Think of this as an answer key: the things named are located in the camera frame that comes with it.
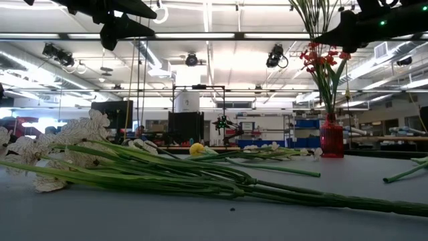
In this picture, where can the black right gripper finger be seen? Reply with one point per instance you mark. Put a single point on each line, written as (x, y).
(347, 30)

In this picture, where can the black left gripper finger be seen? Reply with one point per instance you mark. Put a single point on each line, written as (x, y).
(135, 9)
(123, 29)

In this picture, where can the red artificial flower bunch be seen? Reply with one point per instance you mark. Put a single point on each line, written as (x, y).
(322, 60)

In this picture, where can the white artificial flower bunch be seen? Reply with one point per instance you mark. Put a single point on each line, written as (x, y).
(239, 192)
(274, 146)

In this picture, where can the yellow artificial tulip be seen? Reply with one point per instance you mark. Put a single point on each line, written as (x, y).
(196, 149)
(404, 173)

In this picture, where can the small black background robot arm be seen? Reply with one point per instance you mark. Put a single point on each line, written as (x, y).
(222, 124)

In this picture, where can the red ribbed glass vase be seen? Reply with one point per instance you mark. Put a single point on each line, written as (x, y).
(331, 140)

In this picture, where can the white air vent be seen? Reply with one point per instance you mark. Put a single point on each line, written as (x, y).
(381, 51)

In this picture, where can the black computer monitor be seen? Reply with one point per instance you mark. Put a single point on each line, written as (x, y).
(113, 114)

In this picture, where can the white cylindrical container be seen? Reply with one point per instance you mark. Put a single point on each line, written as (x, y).
(187, 102)

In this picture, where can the wooden workbench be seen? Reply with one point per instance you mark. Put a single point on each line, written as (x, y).
(401, 138)

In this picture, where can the black upright panel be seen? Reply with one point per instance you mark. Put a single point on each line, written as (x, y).
(185, 127)

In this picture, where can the blue storage bin row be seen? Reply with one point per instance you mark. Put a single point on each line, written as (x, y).
(287, 143)

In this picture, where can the red furniture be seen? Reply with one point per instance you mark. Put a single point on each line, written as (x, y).
(26, 120)

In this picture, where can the blue table mat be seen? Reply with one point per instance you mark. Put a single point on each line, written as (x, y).
(133, 221)

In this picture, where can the black ceiling camera rig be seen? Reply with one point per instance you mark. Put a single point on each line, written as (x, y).
(58, 55)

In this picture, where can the black ceiling-mounted camera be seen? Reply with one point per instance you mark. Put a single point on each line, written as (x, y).
(275, 57)
(191, 60)

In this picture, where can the black metal stand frame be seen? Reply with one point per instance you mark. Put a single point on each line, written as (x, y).
(199, 86)

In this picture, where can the black overhead frame bar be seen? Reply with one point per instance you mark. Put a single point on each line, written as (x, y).
(239, 36)

